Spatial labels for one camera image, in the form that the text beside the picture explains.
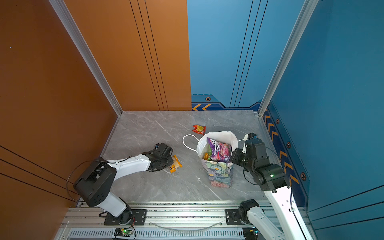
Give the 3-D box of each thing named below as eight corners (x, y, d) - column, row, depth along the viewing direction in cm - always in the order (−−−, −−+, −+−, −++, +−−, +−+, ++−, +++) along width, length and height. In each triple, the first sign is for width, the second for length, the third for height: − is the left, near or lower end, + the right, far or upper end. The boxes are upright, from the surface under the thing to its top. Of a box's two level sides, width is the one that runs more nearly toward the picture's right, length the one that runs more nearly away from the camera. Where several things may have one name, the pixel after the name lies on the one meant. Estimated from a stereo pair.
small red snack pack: (192, 135, 109) (192, 132, 106) (192, 128, 113) (192, 125, 110) (205, 135, 109) (206, 132, 106) (205, 128, 113) (205, 125, 110)
